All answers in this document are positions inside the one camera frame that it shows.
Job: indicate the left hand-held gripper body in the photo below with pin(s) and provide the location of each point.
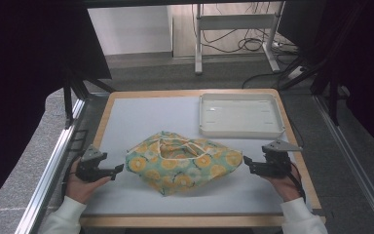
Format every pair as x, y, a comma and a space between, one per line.
89, 167

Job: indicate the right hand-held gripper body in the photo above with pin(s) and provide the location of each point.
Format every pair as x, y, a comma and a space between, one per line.
277, 162

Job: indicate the person's left hand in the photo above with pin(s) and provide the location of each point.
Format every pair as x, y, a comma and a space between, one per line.
81, 188

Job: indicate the person's right hand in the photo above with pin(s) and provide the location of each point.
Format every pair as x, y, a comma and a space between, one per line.
285, 187

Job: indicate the white plastic tray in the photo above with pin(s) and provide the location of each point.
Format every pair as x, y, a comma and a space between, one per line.
242, 115

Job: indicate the light grey table mat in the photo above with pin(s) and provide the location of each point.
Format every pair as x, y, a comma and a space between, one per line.
149, 113

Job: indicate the black metal stand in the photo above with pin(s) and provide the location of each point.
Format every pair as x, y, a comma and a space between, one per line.
333, 100
68, 100

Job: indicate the white power strip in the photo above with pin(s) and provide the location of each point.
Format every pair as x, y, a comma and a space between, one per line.
295, 73

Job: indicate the black curtain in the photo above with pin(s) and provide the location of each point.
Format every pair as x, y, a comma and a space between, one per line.
29, 65
363, 65

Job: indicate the aluminium frame rail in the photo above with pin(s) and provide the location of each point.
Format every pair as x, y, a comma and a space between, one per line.
354, 165
50, 172

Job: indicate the white metal desk frame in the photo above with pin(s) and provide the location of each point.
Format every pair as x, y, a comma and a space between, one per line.
237, 22

